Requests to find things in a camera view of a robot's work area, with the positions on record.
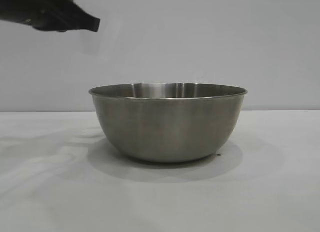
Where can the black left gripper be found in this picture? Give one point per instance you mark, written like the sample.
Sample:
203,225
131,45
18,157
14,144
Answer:
30,10

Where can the stainless steel mixing bowl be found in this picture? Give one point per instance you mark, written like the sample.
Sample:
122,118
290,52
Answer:
167,127

